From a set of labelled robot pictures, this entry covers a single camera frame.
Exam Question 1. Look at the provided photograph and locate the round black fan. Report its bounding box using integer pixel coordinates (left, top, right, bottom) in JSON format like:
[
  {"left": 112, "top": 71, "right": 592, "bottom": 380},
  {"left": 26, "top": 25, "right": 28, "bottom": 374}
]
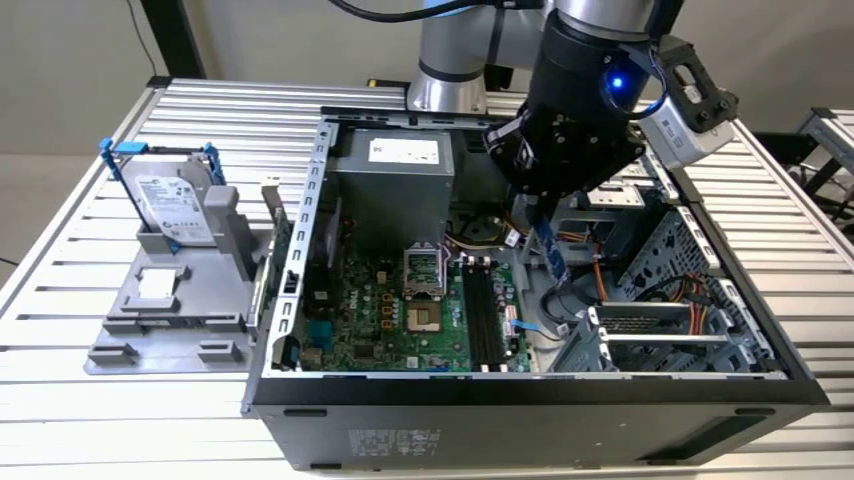
[{"left": 449, "top": 212, "right": 512, "bottom": 249}]

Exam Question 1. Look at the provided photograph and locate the black PC case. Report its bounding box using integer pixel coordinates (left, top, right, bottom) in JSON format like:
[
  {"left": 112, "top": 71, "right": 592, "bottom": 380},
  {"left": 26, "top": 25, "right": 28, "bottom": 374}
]
[{"left": 238, "top": 104, "right": 832, "bottom": 474}]

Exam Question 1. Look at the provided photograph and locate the grey parts rack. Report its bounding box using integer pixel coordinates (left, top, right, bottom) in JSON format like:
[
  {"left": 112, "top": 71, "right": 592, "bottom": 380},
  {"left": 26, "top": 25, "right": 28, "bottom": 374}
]
[{"left": 82, "top": 187, "right": 278, "bottom": 376}]

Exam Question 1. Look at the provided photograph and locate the black post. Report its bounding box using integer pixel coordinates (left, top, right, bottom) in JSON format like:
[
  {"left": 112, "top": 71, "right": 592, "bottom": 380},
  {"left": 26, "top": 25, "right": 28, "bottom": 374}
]
[{"left": 136, "top": 0, "right": 208, "bottom": 81}]

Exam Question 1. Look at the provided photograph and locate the grey metal disk bay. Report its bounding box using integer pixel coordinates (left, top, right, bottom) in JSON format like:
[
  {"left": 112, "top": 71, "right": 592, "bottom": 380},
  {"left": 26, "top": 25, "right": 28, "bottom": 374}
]
[{"left": 552, "top": 279, "right": 783, "bottom": 374}]

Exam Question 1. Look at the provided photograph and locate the black wire loop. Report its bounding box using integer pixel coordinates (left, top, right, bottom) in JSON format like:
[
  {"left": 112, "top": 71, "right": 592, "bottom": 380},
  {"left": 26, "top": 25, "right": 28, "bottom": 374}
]
[{"left": 537, "top": 278, "right": 595, "bottom": 344}]

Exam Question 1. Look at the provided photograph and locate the hard disk in blue carrier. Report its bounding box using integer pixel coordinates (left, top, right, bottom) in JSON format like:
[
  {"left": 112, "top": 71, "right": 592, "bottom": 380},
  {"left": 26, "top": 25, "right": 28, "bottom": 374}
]
[{"left": 97, "top": 137, "right": 225, "bottom": 256}]

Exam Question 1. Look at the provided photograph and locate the metal slat side table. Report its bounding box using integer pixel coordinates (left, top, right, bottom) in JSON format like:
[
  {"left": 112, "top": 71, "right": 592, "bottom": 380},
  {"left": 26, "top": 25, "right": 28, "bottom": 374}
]
[{"left": 796, "top": 106, "right": 854, "bottom": 174}]

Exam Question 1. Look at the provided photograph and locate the CPU socket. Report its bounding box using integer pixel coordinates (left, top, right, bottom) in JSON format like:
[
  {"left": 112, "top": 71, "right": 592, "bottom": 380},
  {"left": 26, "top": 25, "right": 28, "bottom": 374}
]
[{"left": 405, "top": 297, "right": 445, "bottom": 337}]

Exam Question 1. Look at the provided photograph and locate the green motherboard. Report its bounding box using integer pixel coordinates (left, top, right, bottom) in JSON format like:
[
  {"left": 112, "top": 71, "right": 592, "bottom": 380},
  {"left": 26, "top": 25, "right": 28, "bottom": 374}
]
[{"left": 296, "top": 209, "right": 536, "bottom": 374}]

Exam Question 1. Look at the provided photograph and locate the red yellow wire bundle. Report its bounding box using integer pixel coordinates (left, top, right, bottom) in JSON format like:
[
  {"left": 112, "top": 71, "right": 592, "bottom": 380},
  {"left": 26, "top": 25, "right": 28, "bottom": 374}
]
[{"left": 665, "top": 274, "right": 712, "bottom": 337}]

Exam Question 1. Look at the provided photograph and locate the metal socket cover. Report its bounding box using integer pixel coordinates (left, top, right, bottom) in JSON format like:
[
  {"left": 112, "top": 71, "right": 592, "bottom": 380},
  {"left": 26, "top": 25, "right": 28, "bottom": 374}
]
[{"left": 403, "top": 239, "right": 447, "bottom": 300}]

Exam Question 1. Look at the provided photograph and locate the silver CPU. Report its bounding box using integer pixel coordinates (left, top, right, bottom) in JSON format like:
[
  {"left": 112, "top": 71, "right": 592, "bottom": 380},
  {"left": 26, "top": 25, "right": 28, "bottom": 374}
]
[{"left": 136, "top": 269, "right": 178, "bottom": 299}]

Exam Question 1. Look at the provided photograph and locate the orange wire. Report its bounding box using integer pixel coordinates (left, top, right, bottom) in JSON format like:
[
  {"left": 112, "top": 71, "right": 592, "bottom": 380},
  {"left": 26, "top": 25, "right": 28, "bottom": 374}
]
[{"left": 557, "top": 227, "right": 609, "bottom": 307}]

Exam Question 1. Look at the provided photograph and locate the grey power supply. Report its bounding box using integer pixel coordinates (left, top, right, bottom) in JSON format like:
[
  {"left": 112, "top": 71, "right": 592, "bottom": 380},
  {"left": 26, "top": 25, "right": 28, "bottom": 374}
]
[{"left": 325, "top": 127, "right": 459, "bottom": 251}]

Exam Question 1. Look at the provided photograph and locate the black RAM slot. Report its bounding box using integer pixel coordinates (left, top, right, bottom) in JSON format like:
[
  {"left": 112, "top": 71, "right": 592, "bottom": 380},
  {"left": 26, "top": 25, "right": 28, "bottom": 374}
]
[
  {"left": 479, "top": 257, "right": 501, "bottom": 372},
  {"left": 485, "top": 257, "right": 509, "bottom": 372},
  {"left": 463, "top": 257, "right": 485, "bottom": 372},
  {"left": 471, "top": 257, "right": 493, "bottom": 372}
]

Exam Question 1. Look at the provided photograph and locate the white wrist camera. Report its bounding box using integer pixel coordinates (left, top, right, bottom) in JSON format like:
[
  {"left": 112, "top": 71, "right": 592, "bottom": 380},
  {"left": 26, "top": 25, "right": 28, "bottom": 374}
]
[{"left": 637, "top": 97, "right": 735, "bottom": 169}]

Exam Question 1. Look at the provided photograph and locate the blue RAM stick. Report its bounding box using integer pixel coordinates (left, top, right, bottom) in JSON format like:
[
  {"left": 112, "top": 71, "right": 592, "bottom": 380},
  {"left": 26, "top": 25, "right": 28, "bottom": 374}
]
[{"left": 528, "top": 198, "right": 575, "bottom": 290}]

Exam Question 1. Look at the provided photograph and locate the thick black camera cable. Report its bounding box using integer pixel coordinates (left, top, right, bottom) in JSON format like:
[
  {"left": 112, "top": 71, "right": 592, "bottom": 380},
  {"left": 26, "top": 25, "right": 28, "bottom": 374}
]
[{"left": 325, "top": 0, "right": 535, "bottom": 24}]

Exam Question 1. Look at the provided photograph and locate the green graphics card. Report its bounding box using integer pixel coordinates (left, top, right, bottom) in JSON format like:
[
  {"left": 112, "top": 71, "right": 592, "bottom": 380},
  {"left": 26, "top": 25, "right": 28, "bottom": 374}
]
[{"left": 246, "top": 174, "right": 296, "bottom": 331}]

